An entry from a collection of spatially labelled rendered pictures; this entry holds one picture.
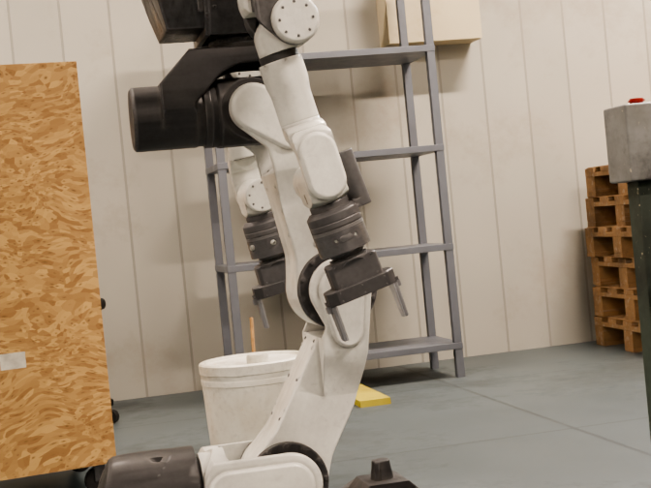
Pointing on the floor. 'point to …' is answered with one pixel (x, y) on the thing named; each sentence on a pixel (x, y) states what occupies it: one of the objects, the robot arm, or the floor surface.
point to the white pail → (242, 391)
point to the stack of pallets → (611, 261)
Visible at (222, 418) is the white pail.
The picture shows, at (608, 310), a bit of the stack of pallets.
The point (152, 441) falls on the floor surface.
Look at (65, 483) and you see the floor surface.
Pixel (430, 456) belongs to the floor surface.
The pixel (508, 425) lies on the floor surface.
